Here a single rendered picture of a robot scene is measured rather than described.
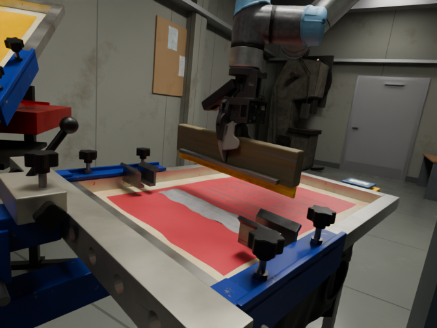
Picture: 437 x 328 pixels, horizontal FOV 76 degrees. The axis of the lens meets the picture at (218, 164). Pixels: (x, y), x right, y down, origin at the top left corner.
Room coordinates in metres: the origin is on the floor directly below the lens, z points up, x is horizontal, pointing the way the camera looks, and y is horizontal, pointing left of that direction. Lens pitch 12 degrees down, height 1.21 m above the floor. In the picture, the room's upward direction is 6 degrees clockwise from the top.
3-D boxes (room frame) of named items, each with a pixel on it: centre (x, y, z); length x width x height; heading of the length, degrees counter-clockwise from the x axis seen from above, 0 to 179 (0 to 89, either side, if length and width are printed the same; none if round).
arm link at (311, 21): (0.66, -0.14, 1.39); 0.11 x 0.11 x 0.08; 77
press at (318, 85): (6.39, -1.74, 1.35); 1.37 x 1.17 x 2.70; 61
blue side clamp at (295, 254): (0.38, -0.12, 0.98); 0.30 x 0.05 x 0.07; 137
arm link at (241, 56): (0.66, -0.04, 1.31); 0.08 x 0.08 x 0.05
